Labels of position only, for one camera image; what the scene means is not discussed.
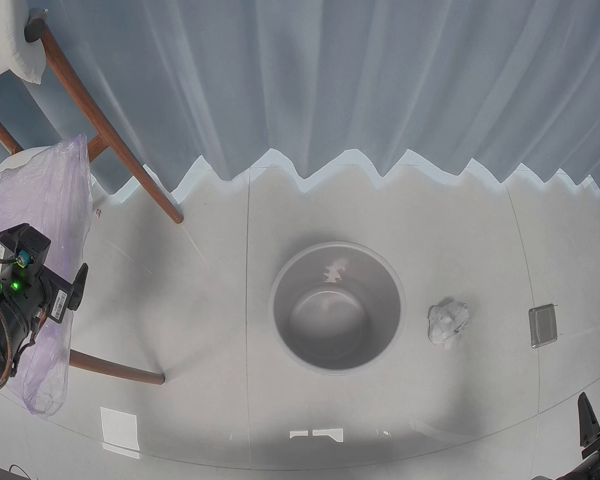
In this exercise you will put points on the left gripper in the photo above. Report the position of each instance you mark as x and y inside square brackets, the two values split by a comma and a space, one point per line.
[55, 293]

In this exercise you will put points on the purple plastic bag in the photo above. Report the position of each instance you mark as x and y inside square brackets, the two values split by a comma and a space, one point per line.
[45, 193]

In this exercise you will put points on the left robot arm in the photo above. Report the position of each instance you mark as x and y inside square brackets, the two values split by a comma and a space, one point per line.
[0, 328]

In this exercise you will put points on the white trash bin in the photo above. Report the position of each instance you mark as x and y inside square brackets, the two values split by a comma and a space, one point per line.
[337, 313]

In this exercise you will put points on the crumpled white paper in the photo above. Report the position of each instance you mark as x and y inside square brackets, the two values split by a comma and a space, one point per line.
[447, 323]

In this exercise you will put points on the wooden chair with white cushions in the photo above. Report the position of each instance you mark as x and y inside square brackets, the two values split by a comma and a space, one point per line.
[10, 23]

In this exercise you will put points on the pale blue curtain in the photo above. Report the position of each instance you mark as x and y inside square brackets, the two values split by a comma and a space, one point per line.
[330, 58]

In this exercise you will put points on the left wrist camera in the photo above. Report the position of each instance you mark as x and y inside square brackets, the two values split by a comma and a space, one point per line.
[25, 243]

